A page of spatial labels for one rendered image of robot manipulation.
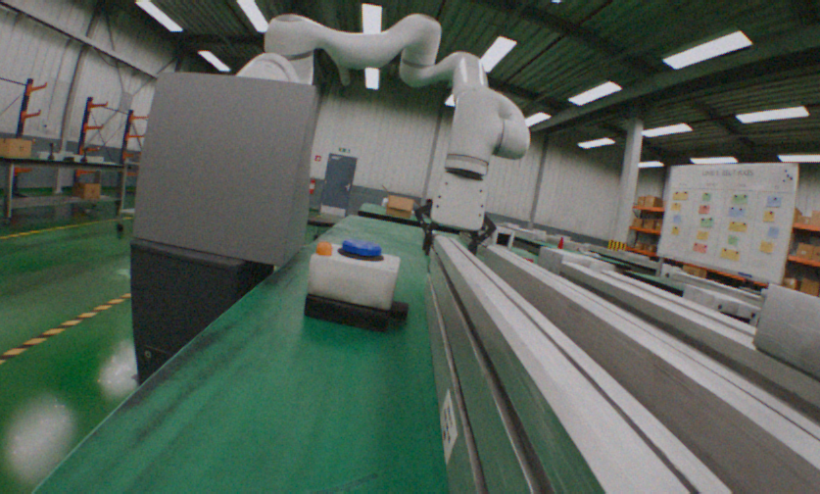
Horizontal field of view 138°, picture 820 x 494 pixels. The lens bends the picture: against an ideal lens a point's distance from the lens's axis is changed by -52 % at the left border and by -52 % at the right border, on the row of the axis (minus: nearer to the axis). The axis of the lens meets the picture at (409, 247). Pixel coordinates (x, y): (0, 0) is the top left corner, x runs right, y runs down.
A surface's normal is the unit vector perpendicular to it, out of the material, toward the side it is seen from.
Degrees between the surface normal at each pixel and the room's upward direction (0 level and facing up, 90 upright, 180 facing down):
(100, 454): 0
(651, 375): 90
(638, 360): 90
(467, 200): 91
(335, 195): 90
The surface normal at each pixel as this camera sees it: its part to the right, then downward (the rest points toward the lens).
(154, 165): 0.15, 0.16
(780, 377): -0.98, -0.19
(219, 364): 0.19, -0.97
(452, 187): -0.07, 0.12
